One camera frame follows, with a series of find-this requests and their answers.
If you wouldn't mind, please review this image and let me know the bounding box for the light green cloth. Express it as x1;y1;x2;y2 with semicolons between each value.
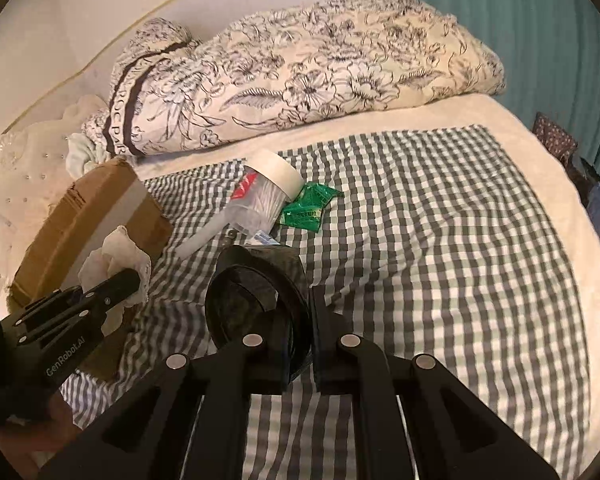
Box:
65;135;113;176

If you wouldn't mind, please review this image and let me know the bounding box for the dark patterned bag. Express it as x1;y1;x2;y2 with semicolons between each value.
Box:
532;112;578;166

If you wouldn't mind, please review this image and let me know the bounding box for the teal curtain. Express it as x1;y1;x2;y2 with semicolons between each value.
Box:
402;0;600;181

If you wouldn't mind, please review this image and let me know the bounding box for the white tube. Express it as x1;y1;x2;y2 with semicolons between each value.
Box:
172;227;231;261

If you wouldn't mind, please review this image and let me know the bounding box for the person's left hand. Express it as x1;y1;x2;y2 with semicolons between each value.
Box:
0;392;83;466

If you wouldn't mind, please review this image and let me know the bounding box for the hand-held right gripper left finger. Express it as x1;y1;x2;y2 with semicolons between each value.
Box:
40;330;291;480

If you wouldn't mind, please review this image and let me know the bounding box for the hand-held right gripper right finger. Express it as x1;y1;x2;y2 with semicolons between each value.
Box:
309;285;561;480

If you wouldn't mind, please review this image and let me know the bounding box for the green checked cloth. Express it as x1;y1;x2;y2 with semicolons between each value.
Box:
60;124;593;480

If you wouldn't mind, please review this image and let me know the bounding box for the clear jar of cotton swabs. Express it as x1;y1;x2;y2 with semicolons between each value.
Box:
215;170;293;236

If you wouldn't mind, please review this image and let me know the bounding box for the green foil packet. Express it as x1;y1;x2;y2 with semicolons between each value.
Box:
279;202;326;232
294;182;338;211

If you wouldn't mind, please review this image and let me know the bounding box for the floral patterned duvet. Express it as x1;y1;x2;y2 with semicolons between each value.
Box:
82;0;507;157

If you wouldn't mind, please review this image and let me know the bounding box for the white tissue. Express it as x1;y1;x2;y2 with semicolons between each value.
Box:
77;225;153;336

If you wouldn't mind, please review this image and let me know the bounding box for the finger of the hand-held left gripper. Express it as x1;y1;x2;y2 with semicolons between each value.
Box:
82;268;142;313

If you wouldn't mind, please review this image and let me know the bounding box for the brown cardboard box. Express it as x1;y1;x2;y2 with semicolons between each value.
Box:
5;157;176;381

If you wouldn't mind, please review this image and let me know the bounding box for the cream studded headboard cushion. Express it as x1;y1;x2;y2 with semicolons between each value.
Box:
0;95;111;306

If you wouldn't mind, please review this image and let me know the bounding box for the cream bed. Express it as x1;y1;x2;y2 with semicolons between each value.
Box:
0;92;600;480

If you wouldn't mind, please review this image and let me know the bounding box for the black strap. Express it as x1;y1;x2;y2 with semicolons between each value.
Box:
204;246;315;383

